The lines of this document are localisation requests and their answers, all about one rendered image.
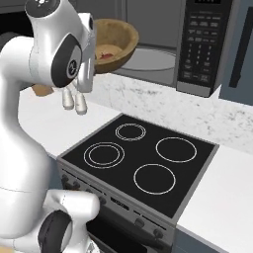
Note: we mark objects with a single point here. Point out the brown wooden board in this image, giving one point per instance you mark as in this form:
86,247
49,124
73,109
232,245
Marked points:
42,90

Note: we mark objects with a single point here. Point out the dark microwave door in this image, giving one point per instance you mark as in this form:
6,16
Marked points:
13,23

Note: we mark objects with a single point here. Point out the dark stove knob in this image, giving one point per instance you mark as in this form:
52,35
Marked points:
102,200
65,179
158,233
139,223
76,185

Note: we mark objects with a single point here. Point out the blue-grey cupboard door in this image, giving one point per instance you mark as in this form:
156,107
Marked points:
237,95

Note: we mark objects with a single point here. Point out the grey stove with black hob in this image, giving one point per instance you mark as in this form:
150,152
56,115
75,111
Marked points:
141,161

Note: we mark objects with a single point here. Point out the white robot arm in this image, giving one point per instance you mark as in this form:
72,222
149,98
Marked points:
23,138

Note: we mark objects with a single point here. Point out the blue-grey base cupboard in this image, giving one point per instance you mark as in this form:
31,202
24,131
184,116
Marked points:
191,245

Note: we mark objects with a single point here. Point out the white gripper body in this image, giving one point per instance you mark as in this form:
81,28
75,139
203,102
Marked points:
86,75

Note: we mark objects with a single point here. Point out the black oven door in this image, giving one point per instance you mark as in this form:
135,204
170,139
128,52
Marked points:
122,237

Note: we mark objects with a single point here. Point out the grey microwave oven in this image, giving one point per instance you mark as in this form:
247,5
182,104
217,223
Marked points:
201,46

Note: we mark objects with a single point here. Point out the brown wooden bowl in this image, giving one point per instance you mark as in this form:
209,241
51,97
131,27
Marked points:
123,36

